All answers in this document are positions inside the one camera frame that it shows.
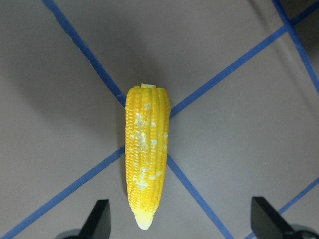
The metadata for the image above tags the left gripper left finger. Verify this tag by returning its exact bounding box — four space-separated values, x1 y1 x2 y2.
79 199 111 239

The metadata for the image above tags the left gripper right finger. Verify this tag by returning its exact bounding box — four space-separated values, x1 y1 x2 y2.
250 196 295 239

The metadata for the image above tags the yellow corn cob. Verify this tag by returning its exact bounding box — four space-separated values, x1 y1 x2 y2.
125 84 171 231

